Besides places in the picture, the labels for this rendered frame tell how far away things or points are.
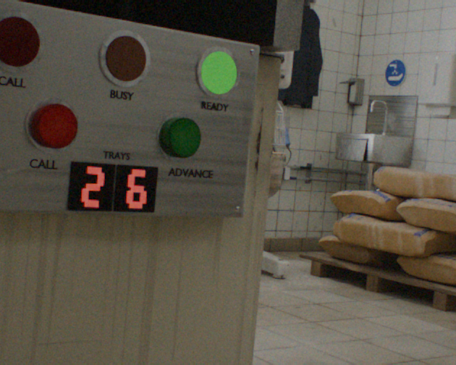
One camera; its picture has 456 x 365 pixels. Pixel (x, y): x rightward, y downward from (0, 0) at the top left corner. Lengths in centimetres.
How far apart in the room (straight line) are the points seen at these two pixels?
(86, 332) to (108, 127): 16
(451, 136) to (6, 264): 495
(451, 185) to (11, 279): 394
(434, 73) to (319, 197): 126
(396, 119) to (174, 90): 518
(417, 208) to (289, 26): 368
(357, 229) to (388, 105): 155
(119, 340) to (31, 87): 21
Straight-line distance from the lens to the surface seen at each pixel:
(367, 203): 462
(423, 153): 556
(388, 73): 584
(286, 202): 568
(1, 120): 53
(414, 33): 575
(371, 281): 446
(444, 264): 424
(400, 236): 430
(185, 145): 58
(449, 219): 420
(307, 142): 576
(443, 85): 537
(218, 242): 65
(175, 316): 64
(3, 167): 53
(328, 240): 477
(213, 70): 60
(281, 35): 64
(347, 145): 554
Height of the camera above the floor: 76
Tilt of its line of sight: 3 degrees down
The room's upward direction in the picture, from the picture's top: 5 degrees clockwise
